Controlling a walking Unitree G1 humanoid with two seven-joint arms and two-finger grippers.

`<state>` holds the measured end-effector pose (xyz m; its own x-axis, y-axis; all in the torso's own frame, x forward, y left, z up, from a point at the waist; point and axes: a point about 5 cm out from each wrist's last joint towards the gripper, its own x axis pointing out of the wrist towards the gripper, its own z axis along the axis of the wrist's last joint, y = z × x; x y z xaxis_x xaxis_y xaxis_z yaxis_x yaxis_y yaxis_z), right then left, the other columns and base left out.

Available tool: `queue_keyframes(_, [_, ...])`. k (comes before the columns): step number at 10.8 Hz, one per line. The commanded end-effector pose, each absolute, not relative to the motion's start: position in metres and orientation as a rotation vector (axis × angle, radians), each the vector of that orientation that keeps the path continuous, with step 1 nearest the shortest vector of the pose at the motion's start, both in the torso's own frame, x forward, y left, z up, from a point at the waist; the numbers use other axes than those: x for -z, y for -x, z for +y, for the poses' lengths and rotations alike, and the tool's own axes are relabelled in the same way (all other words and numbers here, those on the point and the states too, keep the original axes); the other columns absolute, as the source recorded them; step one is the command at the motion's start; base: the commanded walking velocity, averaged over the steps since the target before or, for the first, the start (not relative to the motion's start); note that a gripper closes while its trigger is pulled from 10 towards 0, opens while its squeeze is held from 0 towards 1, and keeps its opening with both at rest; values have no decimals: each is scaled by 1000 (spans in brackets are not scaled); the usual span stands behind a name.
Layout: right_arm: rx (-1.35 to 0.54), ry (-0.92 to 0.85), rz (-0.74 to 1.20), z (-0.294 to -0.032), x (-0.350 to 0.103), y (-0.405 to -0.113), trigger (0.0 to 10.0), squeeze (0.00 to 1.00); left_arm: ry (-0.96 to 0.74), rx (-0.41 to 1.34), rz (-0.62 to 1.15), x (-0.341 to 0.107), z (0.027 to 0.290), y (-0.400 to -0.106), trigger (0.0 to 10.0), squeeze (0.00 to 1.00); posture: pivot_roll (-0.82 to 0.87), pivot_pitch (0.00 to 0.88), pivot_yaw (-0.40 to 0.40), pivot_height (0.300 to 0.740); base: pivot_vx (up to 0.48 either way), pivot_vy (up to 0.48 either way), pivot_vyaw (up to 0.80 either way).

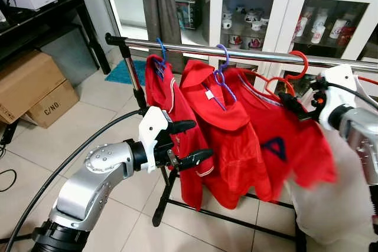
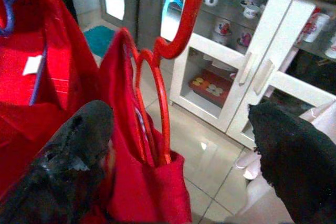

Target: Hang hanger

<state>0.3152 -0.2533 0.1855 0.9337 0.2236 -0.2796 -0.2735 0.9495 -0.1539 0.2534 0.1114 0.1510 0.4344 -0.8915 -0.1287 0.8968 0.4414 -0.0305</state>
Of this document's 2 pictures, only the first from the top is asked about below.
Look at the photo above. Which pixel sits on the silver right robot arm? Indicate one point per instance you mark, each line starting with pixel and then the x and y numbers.
pixel 363 131

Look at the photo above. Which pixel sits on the purple plastic hanger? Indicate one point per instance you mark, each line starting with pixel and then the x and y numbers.
pixel 220 75

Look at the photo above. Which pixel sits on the blue plastic hanger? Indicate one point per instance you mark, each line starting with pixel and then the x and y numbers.
pixel 163 57

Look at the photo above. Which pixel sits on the red hooded shirt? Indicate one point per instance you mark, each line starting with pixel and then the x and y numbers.
pixel 227 146

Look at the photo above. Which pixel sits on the red shirt white trim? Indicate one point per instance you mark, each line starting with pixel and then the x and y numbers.
pixel 168 95

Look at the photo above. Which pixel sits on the red shirt dark triangle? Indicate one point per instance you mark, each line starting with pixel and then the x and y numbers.
pixel 295 157

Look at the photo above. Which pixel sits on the white red bowl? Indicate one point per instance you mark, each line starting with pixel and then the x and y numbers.
pixel 235 41
pixel 256 42

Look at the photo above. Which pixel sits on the white red tall cup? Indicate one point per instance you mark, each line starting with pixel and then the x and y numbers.
pixel 301 25
pixel 319 32
pixel 338 28

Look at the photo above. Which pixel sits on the steel clothes rack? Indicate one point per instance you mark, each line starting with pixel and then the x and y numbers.
pixel 195 49

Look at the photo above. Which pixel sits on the blue floor mat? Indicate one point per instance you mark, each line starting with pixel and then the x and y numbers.
pixel 121 74

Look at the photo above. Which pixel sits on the dark printed carton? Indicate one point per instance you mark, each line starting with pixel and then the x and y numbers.
pixel 190 11

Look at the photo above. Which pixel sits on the small printed cardboard box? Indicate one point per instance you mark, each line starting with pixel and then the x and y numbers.
pixel 56 107

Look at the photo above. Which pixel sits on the grey curtain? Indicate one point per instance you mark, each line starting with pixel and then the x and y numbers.
pixel 160 4

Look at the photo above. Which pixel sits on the large brown cardboard box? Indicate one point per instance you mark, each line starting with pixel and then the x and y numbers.
pixel 29 84

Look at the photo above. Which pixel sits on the black desk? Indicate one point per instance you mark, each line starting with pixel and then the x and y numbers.
pixel 53 16

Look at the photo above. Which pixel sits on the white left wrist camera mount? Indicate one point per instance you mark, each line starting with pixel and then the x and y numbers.
pixel 150 131

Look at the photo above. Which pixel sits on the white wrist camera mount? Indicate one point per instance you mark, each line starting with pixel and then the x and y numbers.
pixel 150 131
pixel 338 87

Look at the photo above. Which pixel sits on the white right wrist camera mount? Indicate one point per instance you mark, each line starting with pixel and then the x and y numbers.
pixel 338 87

